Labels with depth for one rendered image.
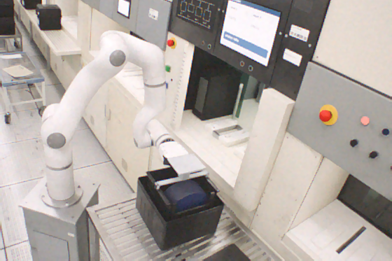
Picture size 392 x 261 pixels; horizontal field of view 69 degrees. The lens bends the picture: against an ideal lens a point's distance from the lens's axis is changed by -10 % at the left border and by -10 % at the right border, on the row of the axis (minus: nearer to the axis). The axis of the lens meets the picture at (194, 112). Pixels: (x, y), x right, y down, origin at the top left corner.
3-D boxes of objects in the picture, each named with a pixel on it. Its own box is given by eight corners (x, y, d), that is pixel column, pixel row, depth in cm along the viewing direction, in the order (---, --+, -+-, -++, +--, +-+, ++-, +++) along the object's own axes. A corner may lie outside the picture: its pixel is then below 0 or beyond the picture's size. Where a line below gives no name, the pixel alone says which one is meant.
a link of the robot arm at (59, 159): (44, 171, 119) (39, 121, 108) (45, 145, 134) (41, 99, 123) (73, 169, 124) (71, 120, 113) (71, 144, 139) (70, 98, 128)
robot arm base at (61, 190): (32, 201, 127) (27, 168, 119) (54, 175, 144) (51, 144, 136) (71, 213, 126) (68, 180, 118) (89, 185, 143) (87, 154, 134)
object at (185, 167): (187, 196, 148) (199, 143, 134) (210, 225, 134) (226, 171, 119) (141, 208, 136) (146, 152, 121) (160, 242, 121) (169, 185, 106)
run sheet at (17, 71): (0, 69, 305) (0, 67, 305) (20, 64, 324) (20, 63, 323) (14, 78, 293) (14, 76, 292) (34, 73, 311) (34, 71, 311)
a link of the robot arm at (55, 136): (61, 136, 127) (61, 159, 114) (36, 124, 120) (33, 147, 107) (131, 43, 119) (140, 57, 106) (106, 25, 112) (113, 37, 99)
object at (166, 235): (186, 192, 152) (192, 165, 144) (217, 231, 132) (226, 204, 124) (134, 205, 138) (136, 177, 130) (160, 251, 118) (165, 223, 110)
